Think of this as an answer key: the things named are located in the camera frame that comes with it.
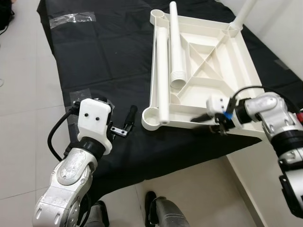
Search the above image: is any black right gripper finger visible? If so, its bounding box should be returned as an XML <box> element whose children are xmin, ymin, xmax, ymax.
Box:
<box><xmin>190</xmin><ymin>113</ymin><xmax>214</xmax><ymax>125</ymax></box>

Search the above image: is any clear plastic sheet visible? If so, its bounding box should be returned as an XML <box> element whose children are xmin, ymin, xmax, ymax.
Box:
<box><xmin>69</xmin><ymin>87</ymin><xmax>114</xmax><ymax>128</ymax></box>

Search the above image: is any black tablecloth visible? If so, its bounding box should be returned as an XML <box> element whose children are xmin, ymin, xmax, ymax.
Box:
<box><xmin>37</xmin><ymin>0</ymin><xmax>303</xmax><ymax>200</ymax></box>

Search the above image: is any small grey tape patch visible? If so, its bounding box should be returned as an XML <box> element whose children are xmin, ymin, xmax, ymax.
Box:
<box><xmin>275</xmin><ymin>59</ymin><xmax>290</xmax><ymax>72</ymax></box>

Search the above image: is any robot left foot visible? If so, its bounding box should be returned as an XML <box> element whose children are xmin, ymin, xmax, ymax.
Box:
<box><xmin>88</xmin><ymin>201</ymin><xmax>111</xmax><ymax>227</ymax></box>

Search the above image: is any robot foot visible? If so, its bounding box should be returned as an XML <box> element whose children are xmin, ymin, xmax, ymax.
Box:
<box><xmin>88</xmin><ymin>201</ymin><xmax>111</xmax><ymax>227</ymax></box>
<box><xmin>144</xmin><ymin>191</ymin><xmax>191</xmax><ymax>227</ymax></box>

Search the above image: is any clear plastic hardware bag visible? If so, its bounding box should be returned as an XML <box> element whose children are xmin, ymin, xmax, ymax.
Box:
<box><xmin>50</xmin><ymin>13</ymin><xmax>97</xmax><ymax>28</ymax></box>

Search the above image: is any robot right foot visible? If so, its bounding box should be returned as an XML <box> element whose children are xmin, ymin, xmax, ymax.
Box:
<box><xmin>144</xmin><ymin>191</ymin><xmax>191</xmax><ymax>227</ymax></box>

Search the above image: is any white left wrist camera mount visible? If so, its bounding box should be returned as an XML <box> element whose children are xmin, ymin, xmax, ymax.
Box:
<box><xmin>77</xmin><ymin>98</ymin><xmax>115</xmax><ymax>155</ymax></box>

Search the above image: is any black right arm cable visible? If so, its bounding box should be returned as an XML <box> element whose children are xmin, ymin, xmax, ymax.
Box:
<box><xmin>230</xmin><ymin>85</ymin><xmax>303</xmax><ymax>115</ymax></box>

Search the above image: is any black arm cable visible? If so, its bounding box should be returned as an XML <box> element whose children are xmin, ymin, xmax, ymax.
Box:
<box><xmin>47</xmin><ymin>106</ymin><xmax>79</xmax><ymax>162</ymax></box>
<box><xmin>230</xmin><ymin>85</ymin><xmax>303</xmax><ymax>115</ymax></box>

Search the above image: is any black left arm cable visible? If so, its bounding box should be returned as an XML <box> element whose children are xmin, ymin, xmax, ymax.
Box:
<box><xmin>47</xmin><ymin>106</ymin><xmax>79</xmax><ymax>162</ymax></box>

